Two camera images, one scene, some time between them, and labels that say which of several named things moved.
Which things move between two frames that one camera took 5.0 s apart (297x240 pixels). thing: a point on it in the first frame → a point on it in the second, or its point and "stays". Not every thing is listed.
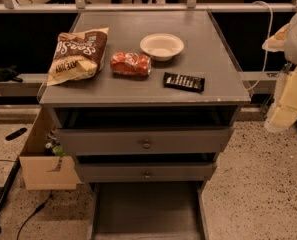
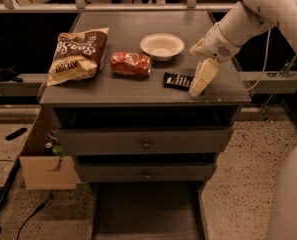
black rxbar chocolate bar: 183,81 stays
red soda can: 130,64 stays
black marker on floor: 16,134 stays
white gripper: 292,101 → 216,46
